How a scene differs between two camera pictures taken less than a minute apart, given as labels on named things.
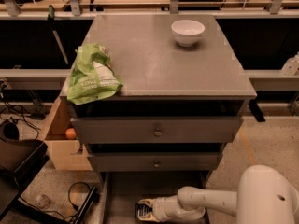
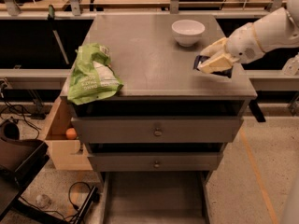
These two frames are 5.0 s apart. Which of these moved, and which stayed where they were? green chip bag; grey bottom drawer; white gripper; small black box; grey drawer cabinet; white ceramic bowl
Moved: white gripper; small black box
Stayed: grey drawer cabinet; green chip bag; white ceramic bowl; grey bottom drawer
